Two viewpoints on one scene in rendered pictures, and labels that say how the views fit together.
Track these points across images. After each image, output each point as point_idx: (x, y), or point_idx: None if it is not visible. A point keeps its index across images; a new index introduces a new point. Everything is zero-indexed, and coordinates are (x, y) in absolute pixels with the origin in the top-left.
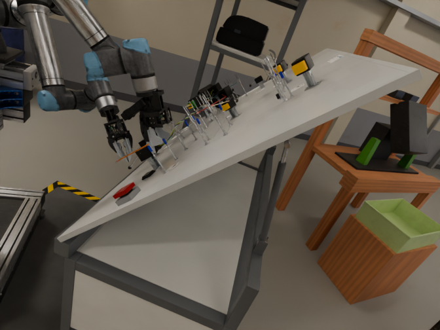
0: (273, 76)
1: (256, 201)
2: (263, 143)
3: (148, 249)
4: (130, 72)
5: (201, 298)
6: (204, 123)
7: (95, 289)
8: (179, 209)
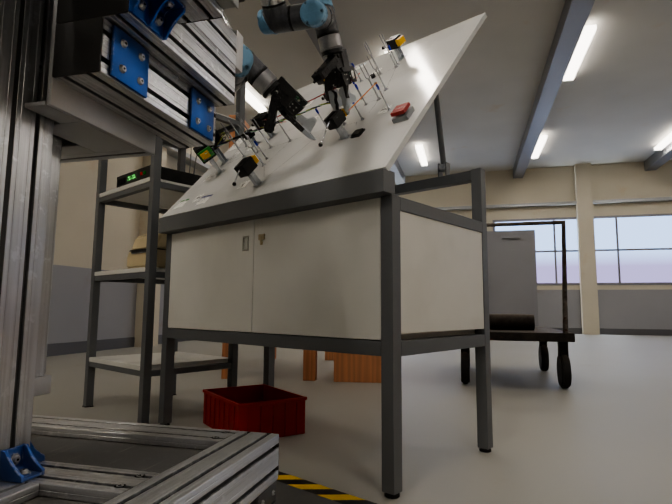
0: (387, 48)
1: None
2: (463, 47)
3: None
4: (329, 27)
5: None
6: (288, 136)
7: (415, 234)
8: None
